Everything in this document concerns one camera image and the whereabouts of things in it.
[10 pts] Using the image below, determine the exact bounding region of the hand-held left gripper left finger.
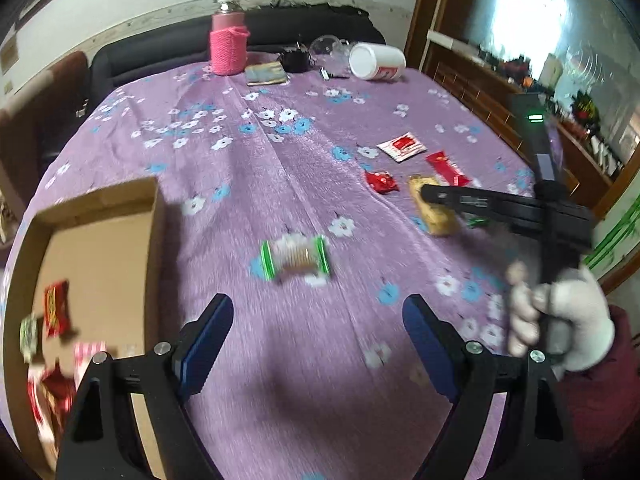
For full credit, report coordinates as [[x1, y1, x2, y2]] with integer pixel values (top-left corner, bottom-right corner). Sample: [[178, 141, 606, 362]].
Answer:
[[55, 293, 235, 480]]

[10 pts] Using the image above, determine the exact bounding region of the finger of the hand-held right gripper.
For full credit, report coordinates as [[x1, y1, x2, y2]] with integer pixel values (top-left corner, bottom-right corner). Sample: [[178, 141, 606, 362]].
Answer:
[[419, 184, 506, 218]]

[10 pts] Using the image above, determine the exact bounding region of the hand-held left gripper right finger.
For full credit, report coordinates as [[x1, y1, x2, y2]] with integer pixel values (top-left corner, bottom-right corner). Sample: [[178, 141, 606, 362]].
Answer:
[[402, 294, 583, 480]]

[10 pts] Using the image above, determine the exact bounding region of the golden biscuit packet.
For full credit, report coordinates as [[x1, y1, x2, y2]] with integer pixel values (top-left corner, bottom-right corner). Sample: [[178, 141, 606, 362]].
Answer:
[[407, 174, 461, 237]]

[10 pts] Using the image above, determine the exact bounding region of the pink striped snack packet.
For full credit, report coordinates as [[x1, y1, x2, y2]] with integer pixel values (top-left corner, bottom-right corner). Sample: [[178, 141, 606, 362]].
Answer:
[[72, 341, 108, 376]]

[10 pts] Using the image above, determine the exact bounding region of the green edged clear snack packet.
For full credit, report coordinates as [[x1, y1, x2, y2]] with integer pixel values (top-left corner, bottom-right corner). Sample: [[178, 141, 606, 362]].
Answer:
[[260, 232, 333, 283]]

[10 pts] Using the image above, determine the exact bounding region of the cardboard box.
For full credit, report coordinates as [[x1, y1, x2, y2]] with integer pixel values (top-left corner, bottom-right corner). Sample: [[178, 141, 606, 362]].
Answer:
[[2, 176, 168, 480]]

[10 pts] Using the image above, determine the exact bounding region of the red gold nut snack packet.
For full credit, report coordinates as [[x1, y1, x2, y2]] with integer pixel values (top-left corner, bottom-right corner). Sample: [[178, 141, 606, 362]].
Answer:
[[44, 280, 76, 338]]

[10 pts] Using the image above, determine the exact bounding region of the red white snack packet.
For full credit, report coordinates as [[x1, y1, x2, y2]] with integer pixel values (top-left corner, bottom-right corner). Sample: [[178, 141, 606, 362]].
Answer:
[[27, 367, 76, 441]]

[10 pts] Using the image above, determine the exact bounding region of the white green snack packet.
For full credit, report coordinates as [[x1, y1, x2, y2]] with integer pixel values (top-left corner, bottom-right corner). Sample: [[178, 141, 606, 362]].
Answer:
[[19, 314, 41, 363]]

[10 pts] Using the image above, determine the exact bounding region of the person's right forearm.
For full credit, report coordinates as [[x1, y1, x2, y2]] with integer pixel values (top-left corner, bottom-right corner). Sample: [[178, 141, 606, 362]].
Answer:
[[550, 305, 640, 480]]

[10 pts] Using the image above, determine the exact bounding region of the person's right hand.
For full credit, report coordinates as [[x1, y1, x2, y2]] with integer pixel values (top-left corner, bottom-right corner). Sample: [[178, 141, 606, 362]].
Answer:
[[505, 261, 616, 373]]

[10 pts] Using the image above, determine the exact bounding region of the red bar snack packet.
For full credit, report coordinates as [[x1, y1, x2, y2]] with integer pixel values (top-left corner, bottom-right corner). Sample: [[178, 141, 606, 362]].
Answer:
[[425, 151, 473, 188]]

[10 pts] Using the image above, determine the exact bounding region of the white red sachet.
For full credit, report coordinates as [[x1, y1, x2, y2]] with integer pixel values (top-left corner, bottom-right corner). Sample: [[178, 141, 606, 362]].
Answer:
[[376, 131, 428, 162]]

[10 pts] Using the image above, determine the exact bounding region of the small red snack packet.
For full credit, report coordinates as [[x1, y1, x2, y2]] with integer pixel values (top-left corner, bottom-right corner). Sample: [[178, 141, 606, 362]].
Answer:
[[364, 170, 400, 195]]

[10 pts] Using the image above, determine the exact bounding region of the wooden cabinet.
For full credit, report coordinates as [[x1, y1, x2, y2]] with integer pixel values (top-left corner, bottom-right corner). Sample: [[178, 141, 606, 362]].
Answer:
[[405, 0, 640, 271]]

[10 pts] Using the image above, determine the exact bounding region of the white plastic jar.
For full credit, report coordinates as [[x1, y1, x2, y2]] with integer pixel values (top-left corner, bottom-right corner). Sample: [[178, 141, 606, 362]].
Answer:
[[348, 43, 407, 82]]

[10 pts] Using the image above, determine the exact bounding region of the purple floral tablecloth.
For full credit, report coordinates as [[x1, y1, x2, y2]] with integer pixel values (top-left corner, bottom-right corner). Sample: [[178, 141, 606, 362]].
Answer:
[[0, 62, 596, 480]]

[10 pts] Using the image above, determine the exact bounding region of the clear glass cup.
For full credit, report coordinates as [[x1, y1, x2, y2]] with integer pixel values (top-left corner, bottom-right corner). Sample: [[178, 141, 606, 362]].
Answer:
[[309, 34, 351, 61]]

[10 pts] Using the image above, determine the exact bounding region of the black mug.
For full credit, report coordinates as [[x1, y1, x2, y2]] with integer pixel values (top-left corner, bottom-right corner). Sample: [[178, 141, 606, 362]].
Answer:
[[281, 42, 313, 73]]

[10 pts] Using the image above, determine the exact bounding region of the dark booklet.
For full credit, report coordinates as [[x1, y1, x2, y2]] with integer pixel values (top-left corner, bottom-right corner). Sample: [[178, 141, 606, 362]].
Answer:
[[245, 61, 290, 87]]

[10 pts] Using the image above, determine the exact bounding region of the brown chair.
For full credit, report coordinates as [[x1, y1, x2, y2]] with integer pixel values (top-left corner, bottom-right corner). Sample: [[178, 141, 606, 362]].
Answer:
[[0, 51, 91, 221]]

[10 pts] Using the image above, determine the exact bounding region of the pink knit covered bottle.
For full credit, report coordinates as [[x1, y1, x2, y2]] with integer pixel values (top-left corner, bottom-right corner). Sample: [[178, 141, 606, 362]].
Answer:
[[210, 0, 250, 77]]

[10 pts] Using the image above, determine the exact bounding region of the black sofa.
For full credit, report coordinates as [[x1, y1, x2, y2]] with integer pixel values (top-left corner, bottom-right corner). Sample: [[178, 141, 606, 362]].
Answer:
[[90, 5, 387, 93]]

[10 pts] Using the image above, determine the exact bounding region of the green bamboo wall sticker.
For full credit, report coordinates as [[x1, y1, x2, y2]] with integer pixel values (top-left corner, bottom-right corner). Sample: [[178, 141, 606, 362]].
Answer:
[[584, 199, 640, 272]]

